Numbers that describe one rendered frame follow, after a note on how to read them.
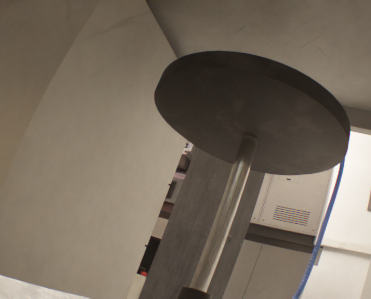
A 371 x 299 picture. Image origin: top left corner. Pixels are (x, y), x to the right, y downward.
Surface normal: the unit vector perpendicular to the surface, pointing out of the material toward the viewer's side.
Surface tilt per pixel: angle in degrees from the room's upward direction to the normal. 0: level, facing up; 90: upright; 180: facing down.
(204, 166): 90
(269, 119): 180
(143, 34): 90
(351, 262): 90
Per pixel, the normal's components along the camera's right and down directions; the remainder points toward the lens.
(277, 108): -0.33, 0.88
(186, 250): -0.58, -0.48
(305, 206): -0.32, -0.44
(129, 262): 0.89, 0.18
